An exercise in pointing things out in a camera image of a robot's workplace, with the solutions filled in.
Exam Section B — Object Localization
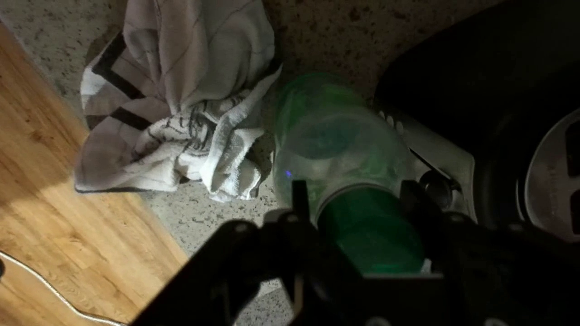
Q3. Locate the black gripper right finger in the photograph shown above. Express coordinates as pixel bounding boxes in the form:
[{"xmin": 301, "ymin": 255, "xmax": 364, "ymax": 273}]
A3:
[{"xmin": 398, "ymin": 177, "xmax": 482, "ymax": 269}]

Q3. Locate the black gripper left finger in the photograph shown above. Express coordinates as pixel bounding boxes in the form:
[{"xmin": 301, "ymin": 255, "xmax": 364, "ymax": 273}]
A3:
[{"xmin": 264, "ymin": 177, "xmax": 364, "ymax": 278}]

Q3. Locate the green plastic bottle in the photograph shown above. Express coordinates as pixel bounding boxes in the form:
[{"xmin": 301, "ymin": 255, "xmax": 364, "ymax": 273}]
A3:
[{"xmin": 270, "ymin": 70, "xmax": 433, "ymax": 276}]

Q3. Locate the white floor cable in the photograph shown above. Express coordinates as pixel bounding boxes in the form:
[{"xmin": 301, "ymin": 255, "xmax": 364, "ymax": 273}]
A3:
[{"xmin": 0, "ymin": 249, "xmax": 125, "ymax": 326}]

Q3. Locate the white striped dish towel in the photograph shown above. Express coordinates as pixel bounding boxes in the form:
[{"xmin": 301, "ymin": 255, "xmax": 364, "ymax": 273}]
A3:
[{"xmin": 74, "ymin": 0, "xmax": 284, "ymax": 204}]

